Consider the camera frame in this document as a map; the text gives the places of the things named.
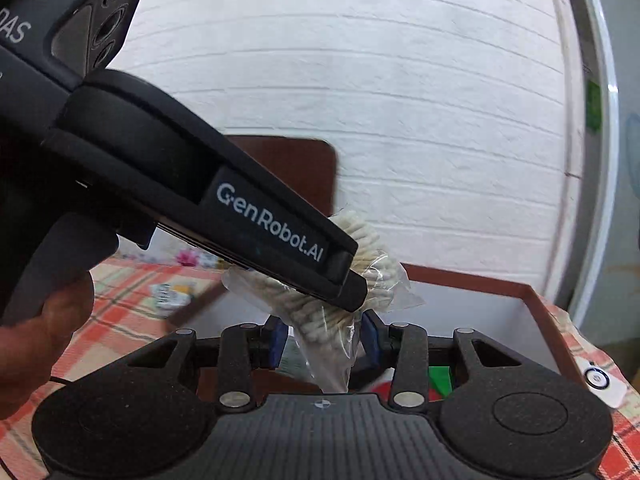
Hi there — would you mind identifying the cotton swab bag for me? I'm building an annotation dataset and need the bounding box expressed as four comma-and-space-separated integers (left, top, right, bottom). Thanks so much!
221, 209, 426, 395

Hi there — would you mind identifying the person's left hand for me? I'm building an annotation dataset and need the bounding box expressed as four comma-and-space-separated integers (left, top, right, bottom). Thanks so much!
0, 272, 94, 419

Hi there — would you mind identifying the green packet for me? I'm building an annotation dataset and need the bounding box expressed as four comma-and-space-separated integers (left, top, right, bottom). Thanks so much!
428, 366, 452, 402

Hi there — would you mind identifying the red storage box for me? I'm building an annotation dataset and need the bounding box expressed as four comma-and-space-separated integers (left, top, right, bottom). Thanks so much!
165, 264, 584, 385

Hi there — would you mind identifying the small medicine packet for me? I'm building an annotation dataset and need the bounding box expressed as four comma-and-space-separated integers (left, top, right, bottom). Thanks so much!
150, 283, 195, 318

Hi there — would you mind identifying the floral pillow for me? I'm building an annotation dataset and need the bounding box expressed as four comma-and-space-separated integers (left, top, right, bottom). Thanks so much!
115, 229, 228, 270

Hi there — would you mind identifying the red plaid bedsheet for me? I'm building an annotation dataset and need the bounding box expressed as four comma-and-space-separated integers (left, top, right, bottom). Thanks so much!
1, 258, 624, 479

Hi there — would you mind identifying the dark brown wooden board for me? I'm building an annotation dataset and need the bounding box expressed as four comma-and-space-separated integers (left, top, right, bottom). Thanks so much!
228, 136, 337, 217

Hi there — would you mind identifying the frosted glass sliding door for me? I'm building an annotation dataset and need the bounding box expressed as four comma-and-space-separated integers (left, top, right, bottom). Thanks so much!
570, 0, 639, 347

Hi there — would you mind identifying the white round-button device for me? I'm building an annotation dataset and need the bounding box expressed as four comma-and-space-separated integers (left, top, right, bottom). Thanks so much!
575, 356, 627, 410

